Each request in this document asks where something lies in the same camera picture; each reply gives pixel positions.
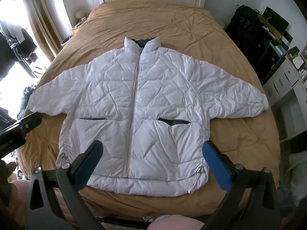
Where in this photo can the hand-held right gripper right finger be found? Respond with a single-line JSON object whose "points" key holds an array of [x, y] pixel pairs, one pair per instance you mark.
{"points": [[215, 165]]}

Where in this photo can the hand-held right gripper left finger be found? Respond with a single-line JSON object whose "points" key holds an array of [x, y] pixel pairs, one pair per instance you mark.
{"points": [[87, 165]]}

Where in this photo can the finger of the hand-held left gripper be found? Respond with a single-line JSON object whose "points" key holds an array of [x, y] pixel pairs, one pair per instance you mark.
{"points": [[26, 124]]}

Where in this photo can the white quilted puffer jacket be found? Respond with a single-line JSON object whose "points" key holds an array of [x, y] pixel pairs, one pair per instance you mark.
{"points": [[156, 88]]}

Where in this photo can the dark hanging clothes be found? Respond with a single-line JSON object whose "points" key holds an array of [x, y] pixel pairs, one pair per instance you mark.
{"points": [[14, 48]]}

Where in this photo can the person's left hand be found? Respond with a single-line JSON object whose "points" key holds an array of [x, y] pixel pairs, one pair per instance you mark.
{"points": [[6, 172]]}

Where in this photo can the person's right leg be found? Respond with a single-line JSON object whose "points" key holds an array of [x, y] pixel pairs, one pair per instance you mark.
{"points": [[175, 222]]}

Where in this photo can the white drawer cabinet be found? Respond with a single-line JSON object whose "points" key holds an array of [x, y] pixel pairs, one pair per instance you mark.
{"points": [[287, 93]]}

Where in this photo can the beige curtain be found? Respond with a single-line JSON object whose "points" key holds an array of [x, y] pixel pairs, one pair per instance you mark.
{"points": [[40, 12]]}

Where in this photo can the round woven ball ornament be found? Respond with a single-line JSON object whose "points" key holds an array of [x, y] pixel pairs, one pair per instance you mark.
{"points": [[79, 14]]}

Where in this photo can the black backpack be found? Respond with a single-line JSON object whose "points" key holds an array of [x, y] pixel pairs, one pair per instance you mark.
{"points": [[247, 33]]}

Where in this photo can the bed with tan sheet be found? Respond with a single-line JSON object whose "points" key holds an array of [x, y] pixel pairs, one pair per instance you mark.
{"points": [[168, 21]]}

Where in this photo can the black flat board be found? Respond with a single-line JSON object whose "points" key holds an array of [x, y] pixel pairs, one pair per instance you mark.
{"points": [[275, 19]]}

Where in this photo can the white wall socket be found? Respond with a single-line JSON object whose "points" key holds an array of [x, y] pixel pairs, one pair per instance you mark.
{"points": [[238, 4]]}

